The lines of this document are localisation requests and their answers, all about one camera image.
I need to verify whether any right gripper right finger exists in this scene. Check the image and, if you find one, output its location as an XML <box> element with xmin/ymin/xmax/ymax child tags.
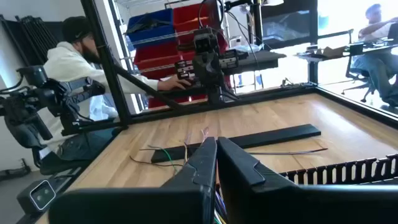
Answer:
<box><xmin>216</xmin><ymin>136</ymin><xmax>398</xmax><ymax>224</ymax></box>

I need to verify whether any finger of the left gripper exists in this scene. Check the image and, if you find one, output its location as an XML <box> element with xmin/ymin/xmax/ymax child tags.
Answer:
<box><xmin>193</xmin><ymin>54</ymin><xmax>209</xmax><ymax>90</ymax></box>
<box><xmin>208</xmin><ymin>54</ymin><xmax>224</xmax><ymax>90</ymax></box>

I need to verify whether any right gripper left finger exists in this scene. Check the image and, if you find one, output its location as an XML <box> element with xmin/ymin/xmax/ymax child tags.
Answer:
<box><xmin>48</xmin><ymin>136</ymin><xmax>218</xmax><ymax>224</ymax></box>

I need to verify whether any multicoloured wire bundle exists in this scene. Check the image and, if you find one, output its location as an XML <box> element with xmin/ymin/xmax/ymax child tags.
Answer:
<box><xmin>129</xmin><ymin>126</ymin><xmax>329</xmax><ymax>224</ymax></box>

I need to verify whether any black slotted cable duct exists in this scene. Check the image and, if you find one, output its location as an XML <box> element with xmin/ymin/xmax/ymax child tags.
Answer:
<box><xmin>279</xmin><ymin>153</ymin><xmax>398</xmax><ymax>185</ymax></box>

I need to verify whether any black duct cover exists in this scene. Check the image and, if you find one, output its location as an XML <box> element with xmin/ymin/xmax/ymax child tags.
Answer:
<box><xmin>151</xmin><ymin>123</ymin><xmax>322</xmax><ymax>164</ymax></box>

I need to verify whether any black desk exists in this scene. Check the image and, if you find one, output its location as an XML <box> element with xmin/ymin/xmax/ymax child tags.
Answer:
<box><xmin>223</xmin><ymin>49</ymin><xmax>287</xmax><ymax>76</ymax></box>

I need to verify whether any red storage bin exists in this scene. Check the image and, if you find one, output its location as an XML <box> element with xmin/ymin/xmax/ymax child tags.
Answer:
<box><xmin>133</xmin><ymin>42</ymin><xmax>195</xmax><ymax>71</ymax></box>
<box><xmin>172</xmin><ymin>2</ymin><xmax>227</xmax><ymax>44</ymax></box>
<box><xmin>147</xmin><ymin>94</ymin><xmax>208</xmax><ymax>109</ymax></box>
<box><xmin>139</xmin><ymin>61</ymin><xmax>187</xmax><ymax>80</ymax></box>

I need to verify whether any blue storage bin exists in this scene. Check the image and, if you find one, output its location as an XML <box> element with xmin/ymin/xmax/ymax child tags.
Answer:
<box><xmin>126</xmin><ymin>8</ymin><xmax>177</xmax><ymax>48</ymax></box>

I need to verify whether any black display screen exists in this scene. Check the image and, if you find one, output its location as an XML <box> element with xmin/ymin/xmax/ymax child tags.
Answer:
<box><xmin>261</xmin><ymin>0</ymin><xmax>318</xmax><ymax>50</ymax></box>

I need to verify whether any office desk with clutter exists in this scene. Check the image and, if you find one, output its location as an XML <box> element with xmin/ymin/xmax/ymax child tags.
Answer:
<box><xmin>295</xmin><ymin>42</ymin><xmax>398</xmax><ymax>85</ymax></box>

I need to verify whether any brown cardboard piece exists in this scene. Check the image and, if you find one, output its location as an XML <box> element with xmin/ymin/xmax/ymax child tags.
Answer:
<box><xmin>322</xmin><ymin>45</ymin><xmax>348</xmax><ymax>58</ymax></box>

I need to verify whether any person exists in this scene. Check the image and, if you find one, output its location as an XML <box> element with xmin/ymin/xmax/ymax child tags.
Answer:
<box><xmin>353</xmin><ymin>2</ymin><xmax>398</xmax><ymax>108</ymax></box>
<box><xmin>39</xmin><ymin>15</ymin><xmax>193</xmax><ymax>162</ymax></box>

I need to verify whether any black office chair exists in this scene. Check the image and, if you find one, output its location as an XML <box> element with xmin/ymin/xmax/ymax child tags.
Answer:
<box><xmin>341</xmin><ymin>29</ymin><xmax>379</xmax><ymax>103</ymax></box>

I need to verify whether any black folded stand bundle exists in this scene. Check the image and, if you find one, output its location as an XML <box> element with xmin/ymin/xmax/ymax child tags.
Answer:
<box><xmin>0</xmin><ymin>14</ymin><xmax>63</xmax><ymax>68</ymax></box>

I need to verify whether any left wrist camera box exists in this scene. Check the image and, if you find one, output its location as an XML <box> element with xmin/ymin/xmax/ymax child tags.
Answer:
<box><xmin>193</xmin><ymin>27</ymin><xmax>220</xmax><ymax>54</ymax></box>

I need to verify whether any metal wire shelf rack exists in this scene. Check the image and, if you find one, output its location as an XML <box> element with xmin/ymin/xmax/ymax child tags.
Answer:
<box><xmin>107</xmin><ymin>0</ymin><xmax>265</xmax><ymax>110</ymax></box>

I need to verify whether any black aluminium table frame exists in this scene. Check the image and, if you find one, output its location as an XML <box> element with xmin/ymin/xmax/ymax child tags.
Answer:
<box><xmin>15</xmin><ymin>0</ymin><xmax>398</xmax><ymax>224</ymax></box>

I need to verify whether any grey table-level camera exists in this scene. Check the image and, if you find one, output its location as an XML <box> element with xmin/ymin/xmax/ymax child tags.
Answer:
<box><xmin>17</xmin><ymin>179</ymin><xmax>57</xmax><ymax>215</ymax></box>

